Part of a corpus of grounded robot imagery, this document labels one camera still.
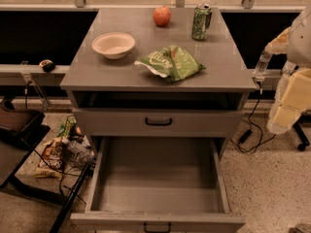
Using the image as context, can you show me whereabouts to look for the grey drawer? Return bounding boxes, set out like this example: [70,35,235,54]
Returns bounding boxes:
[71,137,245,233]
[73,108,243,138]

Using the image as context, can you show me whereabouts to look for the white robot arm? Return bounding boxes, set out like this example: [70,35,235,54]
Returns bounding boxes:
[265,6,311,135]

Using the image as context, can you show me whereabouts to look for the grey drawer cabinet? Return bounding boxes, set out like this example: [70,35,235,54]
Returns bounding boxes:
[61,8,255,152]

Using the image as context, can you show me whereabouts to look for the grey top drawer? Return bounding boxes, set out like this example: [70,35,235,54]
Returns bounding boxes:
[73,108,243,138]

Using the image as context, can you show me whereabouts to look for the green chip bag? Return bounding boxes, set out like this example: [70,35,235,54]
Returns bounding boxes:
[134,45,205,82]

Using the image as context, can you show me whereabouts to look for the white paper bowl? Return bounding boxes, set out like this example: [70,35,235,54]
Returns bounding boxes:
[92,32,135,60]

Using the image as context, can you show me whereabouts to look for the crushed plastic bottle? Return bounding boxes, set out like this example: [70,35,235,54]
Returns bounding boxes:
[67,141,95,167]

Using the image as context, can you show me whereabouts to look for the green snack bag on floor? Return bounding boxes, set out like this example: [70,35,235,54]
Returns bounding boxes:
[57,116,77,138]

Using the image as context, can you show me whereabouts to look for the red apple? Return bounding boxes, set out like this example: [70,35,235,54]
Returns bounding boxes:
[153,6,171,27]

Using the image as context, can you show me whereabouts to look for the green soda can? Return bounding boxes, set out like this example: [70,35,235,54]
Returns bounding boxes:
[191,4,212,41]

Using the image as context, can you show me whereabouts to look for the clear water bottle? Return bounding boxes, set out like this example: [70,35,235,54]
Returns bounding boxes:
[254,50,272,78]

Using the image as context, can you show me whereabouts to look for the black yellow tape measure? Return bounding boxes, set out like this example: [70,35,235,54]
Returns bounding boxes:
[39,59,55,73]

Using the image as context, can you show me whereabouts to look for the brown snack bag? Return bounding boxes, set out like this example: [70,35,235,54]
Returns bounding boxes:
[34,138,66,179]

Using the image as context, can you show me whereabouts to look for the dark chair on left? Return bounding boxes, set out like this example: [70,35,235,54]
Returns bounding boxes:
[0,99,66,205]

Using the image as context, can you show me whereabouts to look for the black pole on floor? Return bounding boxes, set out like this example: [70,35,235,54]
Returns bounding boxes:
[49,164,91,233]

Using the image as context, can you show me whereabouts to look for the black rolling stand leg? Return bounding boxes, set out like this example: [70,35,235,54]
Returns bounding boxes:
[293,115,311,151]

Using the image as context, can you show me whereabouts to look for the black power cable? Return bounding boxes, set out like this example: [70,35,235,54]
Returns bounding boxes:
[229,81,277,154]

